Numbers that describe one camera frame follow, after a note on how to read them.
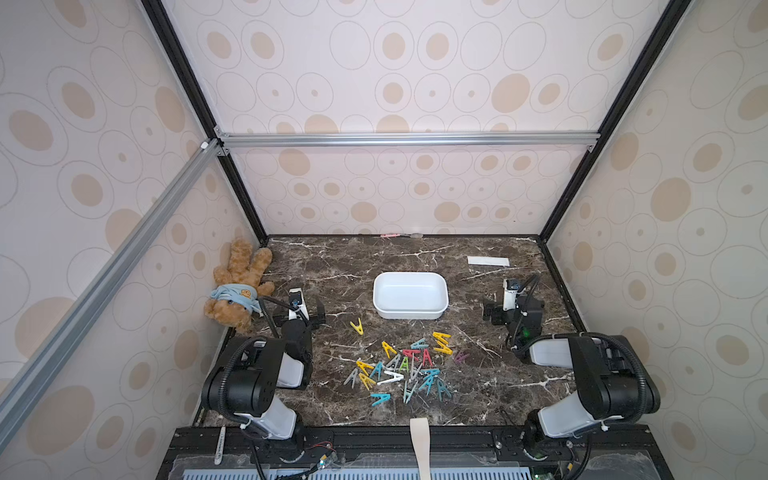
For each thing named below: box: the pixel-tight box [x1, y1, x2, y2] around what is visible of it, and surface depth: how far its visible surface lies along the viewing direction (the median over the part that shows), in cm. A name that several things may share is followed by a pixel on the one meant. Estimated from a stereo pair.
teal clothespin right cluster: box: [418, 368, 441, 395], surface depth 87 cm
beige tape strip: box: [410, 417, 431, 480], surface depth 76 cm
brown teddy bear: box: [204, 238, 275, 333], surface depth 96 cm
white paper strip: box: [467, 256, 510, 267], surface depth 115 cm
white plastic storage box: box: [372, 272, 450, 320], surface depth 105 cm
